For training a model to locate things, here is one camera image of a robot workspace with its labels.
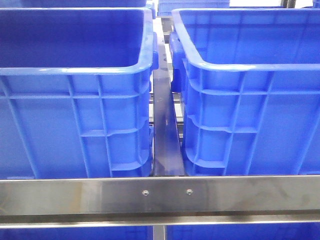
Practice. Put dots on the steel centre divider bar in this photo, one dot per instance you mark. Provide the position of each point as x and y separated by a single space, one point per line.
167 150

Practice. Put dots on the right rail screw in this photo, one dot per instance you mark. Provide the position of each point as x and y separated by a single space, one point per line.
189 192

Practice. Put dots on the large blue crate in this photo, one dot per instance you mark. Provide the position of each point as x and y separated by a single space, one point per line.
250 84
75 92

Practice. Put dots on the rail screw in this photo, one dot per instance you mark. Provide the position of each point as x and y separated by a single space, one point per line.
145 192
189 192

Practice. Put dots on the steel front shelf rail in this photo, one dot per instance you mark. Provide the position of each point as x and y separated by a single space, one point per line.
106 202

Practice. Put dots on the left rail screw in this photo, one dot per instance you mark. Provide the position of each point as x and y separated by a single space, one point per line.
145 192

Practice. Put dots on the blue crate lower left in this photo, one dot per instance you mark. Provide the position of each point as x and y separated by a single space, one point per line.
78 233

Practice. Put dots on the blue crate back left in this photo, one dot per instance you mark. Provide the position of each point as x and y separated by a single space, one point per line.
82 3

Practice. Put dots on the large blue crate right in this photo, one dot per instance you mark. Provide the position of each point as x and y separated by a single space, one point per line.
250 84

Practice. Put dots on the large blue crate left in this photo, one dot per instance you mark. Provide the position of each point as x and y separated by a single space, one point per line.
75 92

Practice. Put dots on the blue crate back middle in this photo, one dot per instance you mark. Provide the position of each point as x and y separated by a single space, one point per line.
165 7

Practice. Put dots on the blue crate lower right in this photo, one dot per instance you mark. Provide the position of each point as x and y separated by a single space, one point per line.
258 231

